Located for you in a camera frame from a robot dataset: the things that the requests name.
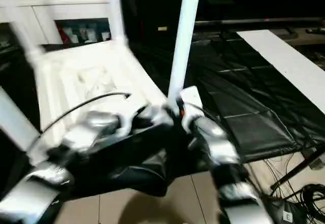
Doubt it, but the black work mat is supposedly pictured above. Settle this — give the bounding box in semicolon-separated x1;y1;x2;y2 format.
0;28;325;200

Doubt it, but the white cabinet with glass doors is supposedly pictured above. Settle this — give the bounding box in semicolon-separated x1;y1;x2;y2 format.
0;0;122;44

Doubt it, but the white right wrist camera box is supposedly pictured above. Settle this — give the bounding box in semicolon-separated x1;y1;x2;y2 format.
177;86;205;132

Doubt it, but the black horizontal bar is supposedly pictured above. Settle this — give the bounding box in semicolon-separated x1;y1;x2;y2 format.
196;17;325;26

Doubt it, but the small red bottle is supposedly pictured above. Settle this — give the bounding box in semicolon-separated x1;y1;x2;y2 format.
61;26;73;43

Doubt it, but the white plastic table top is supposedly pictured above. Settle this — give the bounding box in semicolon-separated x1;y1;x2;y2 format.
30;40;179;166

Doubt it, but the white flat board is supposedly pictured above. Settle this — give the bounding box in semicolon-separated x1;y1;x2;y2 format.
236;29;325;114

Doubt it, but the dark cabinet with yellow label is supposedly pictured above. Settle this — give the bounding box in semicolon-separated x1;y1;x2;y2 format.
119;0;325;37

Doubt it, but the white plastic table leg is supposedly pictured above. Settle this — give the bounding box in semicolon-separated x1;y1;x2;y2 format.
6;1;45;61
106;0;128;46
167;0;203;104
0;88;42;152

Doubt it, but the black stand with white label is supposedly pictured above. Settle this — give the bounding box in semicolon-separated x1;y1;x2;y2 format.
269;150;325;224

